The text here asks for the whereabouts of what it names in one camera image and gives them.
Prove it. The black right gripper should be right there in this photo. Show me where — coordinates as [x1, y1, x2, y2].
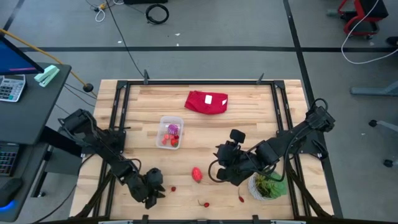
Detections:
[213, 143, 262, 187]

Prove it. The black station frame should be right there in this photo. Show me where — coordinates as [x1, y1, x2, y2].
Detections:
[70, 79, 335, 224]

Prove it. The mint green stapler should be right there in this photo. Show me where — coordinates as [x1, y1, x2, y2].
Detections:
[34, 64, 60, 88]

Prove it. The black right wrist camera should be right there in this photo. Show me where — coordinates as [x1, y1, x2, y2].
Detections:
[229, 129, 247, 144]

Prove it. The black desk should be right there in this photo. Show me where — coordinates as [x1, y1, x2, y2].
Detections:
[0, 63, 73, 146]

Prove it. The thick yellow cable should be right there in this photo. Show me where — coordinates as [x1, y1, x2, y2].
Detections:
[0, 28, 98, 97]

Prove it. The pink toy dragon fruit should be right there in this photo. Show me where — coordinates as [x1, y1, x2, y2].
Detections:
[191, 167, 203, 184]

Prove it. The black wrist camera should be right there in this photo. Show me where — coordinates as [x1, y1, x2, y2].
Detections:
[148, 167, 165, 187]
[229, 129, 247, 144]

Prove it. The white floor cable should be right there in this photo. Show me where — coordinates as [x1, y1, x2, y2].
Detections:
[94, 2, 107, 23]

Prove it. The red and black cart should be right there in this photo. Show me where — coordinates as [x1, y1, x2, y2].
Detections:
[326, 0, 389, 40]

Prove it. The long white cable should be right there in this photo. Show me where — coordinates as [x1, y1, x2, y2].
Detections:
[340, 0, 398, 65]

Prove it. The clear plastic tupperware container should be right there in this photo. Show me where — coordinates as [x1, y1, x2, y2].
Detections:
[155, 116, 185, 151]

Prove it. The grey desk foot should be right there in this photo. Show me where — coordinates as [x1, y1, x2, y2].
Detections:
[350, 80, 398, 97]

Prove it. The black floor cable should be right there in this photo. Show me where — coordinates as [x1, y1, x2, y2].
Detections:
[104, 0, 146, 79]

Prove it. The red cloth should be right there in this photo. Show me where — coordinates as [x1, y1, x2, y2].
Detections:
[184, 90, 229, 115]

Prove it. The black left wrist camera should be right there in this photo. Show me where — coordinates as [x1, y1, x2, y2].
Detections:
[148, 167, 165, 187]

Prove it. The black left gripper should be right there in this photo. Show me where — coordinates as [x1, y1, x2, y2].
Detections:
[136, 179, 166, 210]

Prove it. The black backlit keyboard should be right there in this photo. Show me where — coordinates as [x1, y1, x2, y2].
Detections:
[0, 143, 20, 177]

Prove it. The black computer monitor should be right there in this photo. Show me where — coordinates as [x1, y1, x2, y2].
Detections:
[0, 33, 45, 77]

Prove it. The green plant in white pot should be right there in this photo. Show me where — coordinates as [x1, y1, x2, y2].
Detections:
[247, 170, 289, 202]

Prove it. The grey calculator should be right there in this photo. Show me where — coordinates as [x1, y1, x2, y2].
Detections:
[0, 74, 27, 103]

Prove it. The coiled black cable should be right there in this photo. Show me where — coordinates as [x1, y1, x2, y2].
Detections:
[145, 3, 170, 25]

